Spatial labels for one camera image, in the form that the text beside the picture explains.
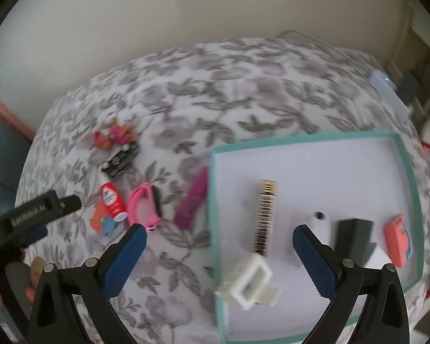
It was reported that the white smartwatch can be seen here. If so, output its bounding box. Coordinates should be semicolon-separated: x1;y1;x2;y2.
313;211;326;220

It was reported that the black power adapter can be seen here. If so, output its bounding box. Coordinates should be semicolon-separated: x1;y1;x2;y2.
334;218;377;266

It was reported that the white charger cube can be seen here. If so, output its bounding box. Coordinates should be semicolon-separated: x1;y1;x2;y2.
290;210;332;245

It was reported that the teal rimmed white tray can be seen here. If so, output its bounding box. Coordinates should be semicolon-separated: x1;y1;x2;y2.
208;130;424;343

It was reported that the red glue bottle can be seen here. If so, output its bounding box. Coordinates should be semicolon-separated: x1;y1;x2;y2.
99;172;128;222

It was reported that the magenta comb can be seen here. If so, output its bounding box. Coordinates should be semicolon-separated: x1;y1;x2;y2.
174;167;209;229

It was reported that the person's hand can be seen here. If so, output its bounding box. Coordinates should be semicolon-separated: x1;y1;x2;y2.
0;257;46;318

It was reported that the pink puppy figurine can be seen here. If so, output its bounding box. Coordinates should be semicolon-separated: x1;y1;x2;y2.
93;117;137;150

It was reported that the floral grey white blanket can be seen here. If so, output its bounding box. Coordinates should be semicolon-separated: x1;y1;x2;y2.
17;38;430;343

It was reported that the black toy car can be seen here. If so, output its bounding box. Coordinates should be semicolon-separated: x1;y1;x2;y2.
101;140;140;179

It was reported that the white tower model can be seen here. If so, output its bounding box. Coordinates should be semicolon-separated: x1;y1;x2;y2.
215;253;283;311

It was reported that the white power strip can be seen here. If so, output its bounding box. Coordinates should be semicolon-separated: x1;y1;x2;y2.
368;70;413;119

